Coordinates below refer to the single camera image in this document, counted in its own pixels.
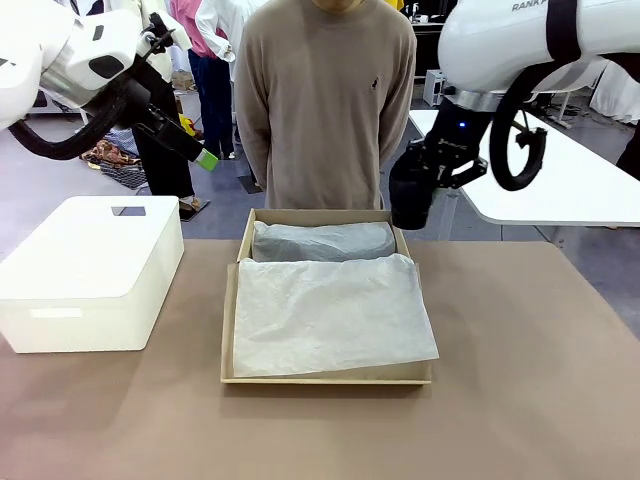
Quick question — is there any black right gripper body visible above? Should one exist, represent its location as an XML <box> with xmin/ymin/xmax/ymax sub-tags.
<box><xmin>422</xmin><ymin>102</ymin><xmax>496</xmax><ymax>170</ymax></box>

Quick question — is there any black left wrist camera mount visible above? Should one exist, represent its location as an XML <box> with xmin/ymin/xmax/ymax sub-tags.
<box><xmin>134</xmin><ymin>12</ymin><xmax>177</xmax><ymax>64</ymax></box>

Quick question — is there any black leather shoe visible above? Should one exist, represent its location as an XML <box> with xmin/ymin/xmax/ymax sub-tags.
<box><xmin>388</xmin><ymin>149</ymin><xmax>435</xmax><ymax>231</ymax></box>

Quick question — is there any small yellow toy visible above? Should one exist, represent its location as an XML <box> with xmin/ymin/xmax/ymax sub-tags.
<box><xmin>178</xmin><ymin>114</ymin><xmax>204</xmax><ymax>142</ymax></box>

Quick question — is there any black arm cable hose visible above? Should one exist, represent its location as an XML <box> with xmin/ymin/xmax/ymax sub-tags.
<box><xmin>488</xmin><ymin>49</ymin><xmax>640</xmax><ymax>194</ymax></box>
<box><xmin>8</xmin><ymin>52</ymin><xmax>154</xmax><ymax>162</ymax></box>

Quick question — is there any tan cardboard shoe box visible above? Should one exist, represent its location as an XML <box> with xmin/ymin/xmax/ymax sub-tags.
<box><xmin>220</xmin><ymin>208</ymin><xmax>434</xmax><ymax>385</ymax></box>

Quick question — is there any white plastic storage box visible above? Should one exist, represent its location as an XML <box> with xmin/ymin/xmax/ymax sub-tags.
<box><xmin>0</xmin><ymin>195</ymin><xmax>185</xmax><ymax>355</ymax></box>

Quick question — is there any white draped cloth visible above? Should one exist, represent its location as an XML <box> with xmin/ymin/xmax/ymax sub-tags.
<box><xmin>588</xmin><ymin>59</ymin><xmax>640</xmax><ymax>126</ymax></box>

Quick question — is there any person in pink shirt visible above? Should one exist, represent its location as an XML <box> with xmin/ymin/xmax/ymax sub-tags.
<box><xmin>169</xmin><ymin>0</ymin><xmax>211</xmax><ymax>126</ymax></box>

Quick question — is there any person in white shirt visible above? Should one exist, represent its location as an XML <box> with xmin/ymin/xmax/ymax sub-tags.
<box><xmin>194</xmin><ymin>0</ymin><xmax>249</xmax><ymax>161</ymax></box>

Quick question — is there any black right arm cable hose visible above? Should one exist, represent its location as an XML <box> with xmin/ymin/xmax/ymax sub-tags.
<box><xmin>488</xmin><ymin>49</ymin><xmax>640</xmax><ymax>194</ymax></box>

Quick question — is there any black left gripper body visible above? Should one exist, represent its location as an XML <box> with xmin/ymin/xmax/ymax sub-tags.
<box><xmin>130</xmin><ymin>105</ymin><xmax>204</xmax><ymax>162</ymax></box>

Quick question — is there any white side table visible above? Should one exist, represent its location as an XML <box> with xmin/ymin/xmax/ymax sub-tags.
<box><xmin>408</xmin><ymin>107</ymin><xmax>640</xmax><ymax>242</ymax></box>

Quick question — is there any white computer case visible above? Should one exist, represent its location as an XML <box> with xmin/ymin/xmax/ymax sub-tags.
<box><xmin>423</xmin><ymin>68</ymin><xmax>447</xmax><ymax>106</ymax></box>

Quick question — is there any person in beige sweater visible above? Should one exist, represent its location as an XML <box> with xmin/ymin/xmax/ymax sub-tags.
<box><xmin>234</xmin><ymin>0</ymin><xmax>419</xmax><ymax>211</ymax></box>

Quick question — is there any person in white coat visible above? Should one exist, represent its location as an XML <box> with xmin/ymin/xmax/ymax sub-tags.
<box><xmin>119</xmin><ymin>0</ymin><xmax>211</xmax><ymax>221</ymax></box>

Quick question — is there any black velcro strap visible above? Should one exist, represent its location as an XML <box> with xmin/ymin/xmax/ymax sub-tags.
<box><xmin>544</xmin><ymin>0</ymin><xmax>584</xmax><ymax>62</ymax></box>

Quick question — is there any person in dark trousers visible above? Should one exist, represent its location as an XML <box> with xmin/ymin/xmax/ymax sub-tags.
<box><xmin>615</xmin><ymin>117</ymin><xmax>640</xmax><ymax>171</ymax></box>

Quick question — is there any grey shoe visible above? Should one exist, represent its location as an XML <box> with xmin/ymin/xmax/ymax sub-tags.
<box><xmin>252</xmin><ymin>220</ymin><xmax>396</xmax><ymax>264</ymax></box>

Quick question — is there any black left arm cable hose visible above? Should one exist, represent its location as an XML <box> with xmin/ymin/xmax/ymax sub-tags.
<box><xmin>8</xmin><ymin>52</ymin><xmax>154</xmax><ymax>162</ymax></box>

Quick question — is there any patterned fabric pile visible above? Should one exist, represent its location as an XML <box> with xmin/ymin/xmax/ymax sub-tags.
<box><xmin>79</xmin><ymin>127</ymin><xmax>149</xmax><ymax>191</ymax></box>

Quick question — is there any white tissue paper sheet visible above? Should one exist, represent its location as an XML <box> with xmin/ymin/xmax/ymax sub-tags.
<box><xmin>232</xmin><ymin>219</ymin><xmax>441</xmax><ymax>379</ymax></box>

